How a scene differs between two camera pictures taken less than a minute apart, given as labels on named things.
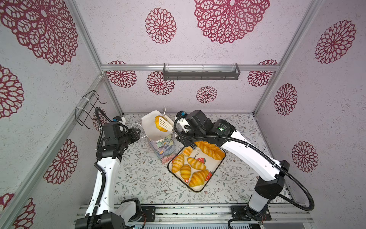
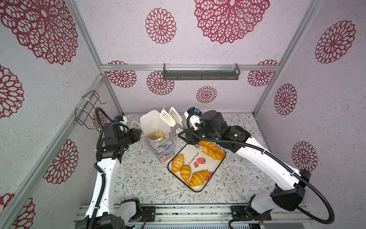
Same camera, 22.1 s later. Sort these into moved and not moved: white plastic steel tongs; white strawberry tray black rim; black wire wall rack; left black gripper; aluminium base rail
Moved: white plastic steel tongs
Not moved: black wire wall rack; white strawberry tray black rim; aluminium base rail; left black gripper
